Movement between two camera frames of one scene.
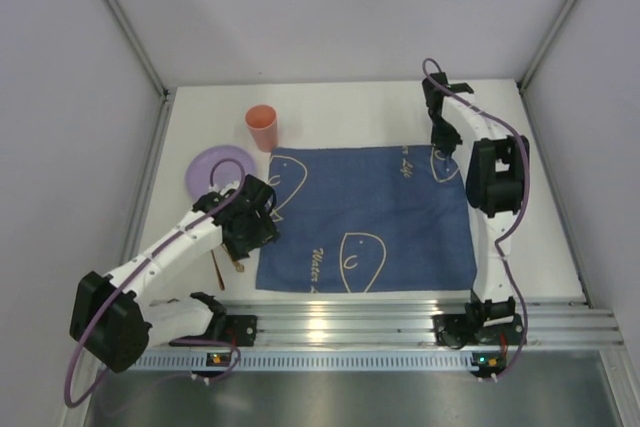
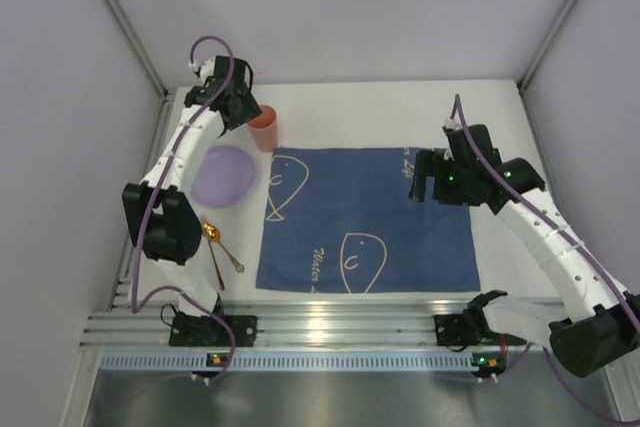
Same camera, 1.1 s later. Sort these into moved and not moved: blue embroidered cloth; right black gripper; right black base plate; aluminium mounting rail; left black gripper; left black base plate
Moved: left black gripper; right black gripper
Not moved: left black base plate; right black base plate; aluminium mounting rail; blue embroidered cloth
